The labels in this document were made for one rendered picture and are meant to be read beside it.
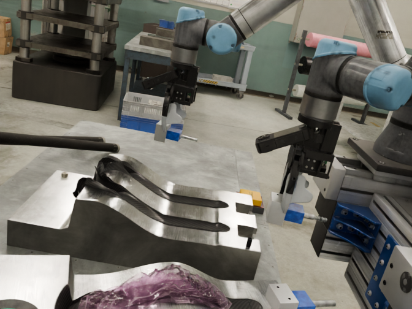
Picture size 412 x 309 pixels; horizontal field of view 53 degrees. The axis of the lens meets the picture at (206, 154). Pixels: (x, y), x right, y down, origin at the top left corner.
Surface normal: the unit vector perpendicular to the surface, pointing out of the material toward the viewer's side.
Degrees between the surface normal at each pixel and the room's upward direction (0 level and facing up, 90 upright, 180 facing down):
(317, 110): 90
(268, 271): 0
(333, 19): 91
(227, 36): 90
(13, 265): 0
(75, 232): 90
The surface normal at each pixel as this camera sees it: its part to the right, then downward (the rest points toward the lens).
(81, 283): 0.19, -0.92
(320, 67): -0.81, 0.04
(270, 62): 0.06, 0.35
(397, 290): -0.98, -0.18
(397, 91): 0.56, 0.38
